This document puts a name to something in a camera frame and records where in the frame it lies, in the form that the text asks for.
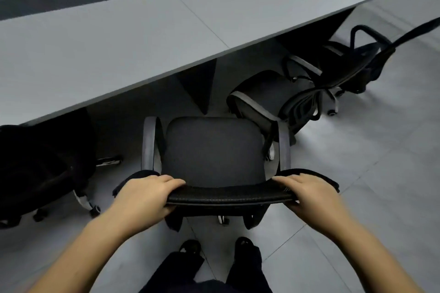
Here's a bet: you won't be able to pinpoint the person's right hand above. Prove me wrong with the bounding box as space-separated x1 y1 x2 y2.
271 172 350 240

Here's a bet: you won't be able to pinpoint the person's left hand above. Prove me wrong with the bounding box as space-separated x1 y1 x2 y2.
111 174 187 240

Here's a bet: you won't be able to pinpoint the black mesh office chair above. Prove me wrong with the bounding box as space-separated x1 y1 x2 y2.
0 109 123 230
226 45 396 161
321 16 440 118
112 116 340 233

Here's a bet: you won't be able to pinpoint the person's left forearm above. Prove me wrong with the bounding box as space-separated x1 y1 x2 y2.
29 210 128 293

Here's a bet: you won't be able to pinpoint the person's right forearm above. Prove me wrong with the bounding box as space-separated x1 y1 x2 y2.
328 213 425 293

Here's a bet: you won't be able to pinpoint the person's black trousers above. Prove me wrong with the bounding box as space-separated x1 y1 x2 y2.
139 246 272 293

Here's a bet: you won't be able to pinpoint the black sandal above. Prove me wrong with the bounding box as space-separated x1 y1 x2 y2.
235 237 255 252
178 239 202 255

